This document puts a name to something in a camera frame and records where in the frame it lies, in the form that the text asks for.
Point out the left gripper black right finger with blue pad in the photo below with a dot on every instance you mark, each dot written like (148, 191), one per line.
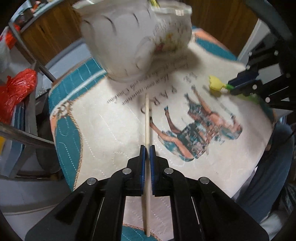
(200, 210)

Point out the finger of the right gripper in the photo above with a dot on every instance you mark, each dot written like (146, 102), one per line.
(243, 77)
(249, 88)

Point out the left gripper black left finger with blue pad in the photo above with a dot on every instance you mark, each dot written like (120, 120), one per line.
(95, 210)

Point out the green handled yellow spoon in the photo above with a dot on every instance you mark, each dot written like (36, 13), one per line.
(217, 87)

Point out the wooden chopstick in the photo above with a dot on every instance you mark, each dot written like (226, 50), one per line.
(147, 169)

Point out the yellow plastic spoon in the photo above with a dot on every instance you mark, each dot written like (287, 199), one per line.
(154, 3)

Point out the printed quilted table mat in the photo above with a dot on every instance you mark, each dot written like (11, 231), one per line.
(98, 124)

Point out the stainless steel shelf rack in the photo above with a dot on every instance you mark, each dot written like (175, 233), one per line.
(29, 152)

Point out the white floral ceramic utensil holder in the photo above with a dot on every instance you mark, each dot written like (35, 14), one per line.
(125, 37)

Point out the hanging red plastic bag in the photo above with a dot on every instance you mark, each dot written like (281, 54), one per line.
(10, 39)

